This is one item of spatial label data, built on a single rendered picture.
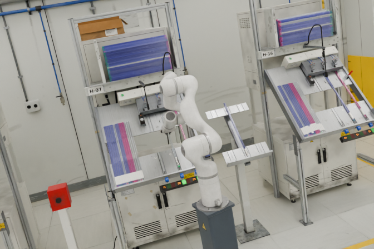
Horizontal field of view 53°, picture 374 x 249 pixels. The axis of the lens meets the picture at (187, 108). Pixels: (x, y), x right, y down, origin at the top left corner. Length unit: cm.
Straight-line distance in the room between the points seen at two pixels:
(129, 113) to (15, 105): 190
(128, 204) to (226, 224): 105
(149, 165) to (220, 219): 76
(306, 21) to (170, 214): 197
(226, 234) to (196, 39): 283
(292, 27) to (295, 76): 41
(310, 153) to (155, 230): 148
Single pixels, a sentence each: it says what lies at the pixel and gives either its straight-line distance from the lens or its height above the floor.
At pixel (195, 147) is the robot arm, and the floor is 109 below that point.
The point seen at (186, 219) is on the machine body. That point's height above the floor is 17.
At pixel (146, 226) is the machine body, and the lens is 319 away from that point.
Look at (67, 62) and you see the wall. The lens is 444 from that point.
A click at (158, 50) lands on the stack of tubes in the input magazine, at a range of 296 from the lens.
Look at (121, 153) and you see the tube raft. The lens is 278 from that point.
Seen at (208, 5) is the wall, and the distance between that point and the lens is 465.
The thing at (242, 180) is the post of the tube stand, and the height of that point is 47.
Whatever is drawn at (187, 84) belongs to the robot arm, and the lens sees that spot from 219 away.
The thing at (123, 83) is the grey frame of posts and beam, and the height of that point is 135.
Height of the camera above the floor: 177
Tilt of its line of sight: 14 degrees down
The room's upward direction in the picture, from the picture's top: 10 degrees counter-clockwise
